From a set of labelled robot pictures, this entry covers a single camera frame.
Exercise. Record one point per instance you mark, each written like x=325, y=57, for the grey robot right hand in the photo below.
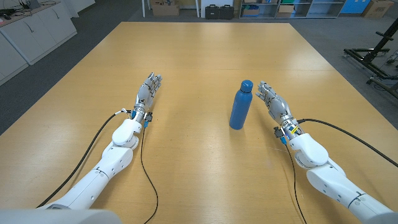
x=276, y=105

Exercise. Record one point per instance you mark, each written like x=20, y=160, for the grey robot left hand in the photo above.
x=145, y=93

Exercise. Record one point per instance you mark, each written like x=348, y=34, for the blue bottle cap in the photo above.
x=247, y=86

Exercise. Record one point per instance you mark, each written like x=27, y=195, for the blue metal bottle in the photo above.
x=241, y=109

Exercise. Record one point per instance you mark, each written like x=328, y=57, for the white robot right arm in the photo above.
x=326, y=180

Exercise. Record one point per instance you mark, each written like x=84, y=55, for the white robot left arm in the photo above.
x=115, y=158

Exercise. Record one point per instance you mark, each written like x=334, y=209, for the small cardboard box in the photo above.
x=284, y=11

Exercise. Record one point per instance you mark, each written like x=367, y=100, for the grey shelf unit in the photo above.
x=317, y=9

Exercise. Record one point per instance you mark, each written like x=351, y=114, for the black hard case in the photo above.
x=212, y=12
x=226, y=12

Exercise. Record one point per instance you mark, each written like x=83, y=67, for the black metal stand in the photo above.
x=371, y=56

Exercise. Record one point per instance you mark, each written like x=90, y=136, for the white low cabinet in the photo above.
x=34, y=34

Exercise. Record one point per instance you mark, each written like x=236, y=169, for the large cardboard box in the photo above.
x=377, y=8

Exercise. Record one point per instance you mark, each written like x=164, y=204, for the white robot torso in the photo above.
x=56, y=217

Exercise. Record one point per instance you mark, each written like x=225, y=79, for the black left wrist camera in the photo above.
x=148, y=117

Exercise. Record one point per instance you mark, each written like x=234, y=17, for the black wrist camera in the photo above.
x=278, y=132
x=148, y=117

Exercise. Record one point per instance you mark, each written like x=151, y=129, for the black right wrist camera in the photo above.
x=278, y=132

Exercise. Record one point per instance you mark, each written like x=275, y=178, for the blue wall panel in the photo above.
x=354, y=6

